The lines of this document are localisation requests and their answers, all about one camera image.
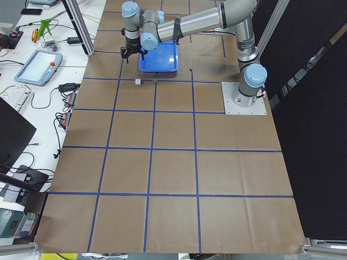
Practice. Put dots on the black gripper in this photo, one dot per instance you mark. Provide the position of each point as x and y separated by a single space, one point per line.
132 45

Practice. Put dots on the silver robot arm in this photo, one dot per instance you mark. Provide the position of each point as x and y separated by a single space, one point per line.
145 29

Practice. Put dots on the blue plastic tray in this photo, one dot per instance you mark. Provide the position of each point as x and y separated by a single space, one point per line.
164 59

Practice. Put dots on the black power adapter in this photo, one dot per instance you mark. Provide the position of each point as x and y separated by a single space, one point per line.
73 40

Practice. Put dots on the teach pendant tablet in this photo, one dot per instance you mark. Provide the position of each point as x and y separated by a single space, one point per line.
39 68

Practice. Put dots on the black smartphone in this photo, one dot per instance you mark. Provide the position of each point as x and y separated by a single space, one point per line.
30 11

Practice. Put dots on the white keyboard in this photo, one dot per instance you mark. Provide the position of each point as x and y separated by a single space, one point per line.
17 96

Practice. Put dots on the black monitor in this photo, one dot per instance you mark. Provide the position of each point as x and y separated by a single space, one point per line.
16 133

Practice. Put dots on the aluminium frame post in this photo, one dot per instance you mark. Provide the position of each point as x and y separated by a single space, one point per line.
76 18

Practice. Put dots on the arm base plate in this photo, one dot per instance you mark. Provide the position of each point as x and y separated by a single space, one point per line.
237 104

